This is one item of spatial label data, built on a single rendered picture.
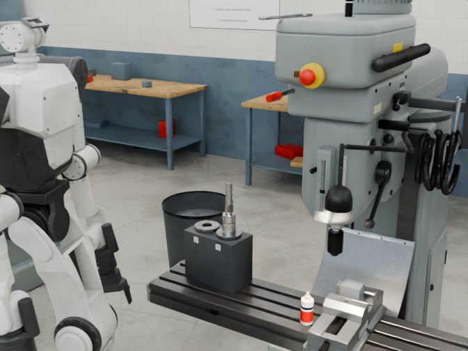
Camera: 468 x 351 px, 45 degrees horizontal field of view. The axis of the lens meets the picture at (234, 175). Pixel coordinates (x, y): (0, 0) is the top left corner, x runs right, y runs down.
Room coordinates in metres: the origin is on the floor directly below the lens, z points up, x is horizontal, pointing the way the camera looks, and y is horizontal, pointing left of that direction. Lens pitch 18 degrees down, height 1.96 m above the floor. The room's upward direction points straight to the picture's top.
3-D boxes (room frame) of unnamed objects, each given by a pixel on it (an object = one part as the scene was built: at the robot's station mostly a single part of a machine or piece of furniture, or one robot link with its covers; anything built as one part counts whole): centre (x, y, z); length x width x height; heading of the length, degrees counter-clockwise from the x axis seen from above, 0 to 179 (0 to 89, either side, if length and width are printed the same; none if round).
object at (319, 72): (1.39, -0.19, 1.76); 0.06 x 0.02 x 0.06; 59
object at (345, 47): (1.60, -0.32, 1.81); 0.47 x 0.26 x 0.16; 149
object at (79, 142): (1.70, 0.50, 1.52); 0.13 x 0.12 x 0.22; 169
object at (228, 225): (1.82, 0.02, 1.19); 0.05 x 0.05 x 0.06
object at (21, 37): (1.47, 0.53, 1.84); 0.10 x 0.07 x 0.09; 168
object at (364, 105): (1.62, -0.33, 1.68); 0.34 x 0.24 x 0.10; 149
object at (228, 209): (1.82, 0.02, 1.28); 0.03 x 0.03 x 0.11
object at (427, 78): (2.01, -0.57, 1.66); 0.80 x 0.23 x 0.20; 149
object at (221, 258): (1.85, 0.06, 1.06); 0.22 x 0.12 x 0.20; 52
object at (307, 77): (1.37, -0.18, 1.76); 0.04 x 0.03 x 0.04; 59
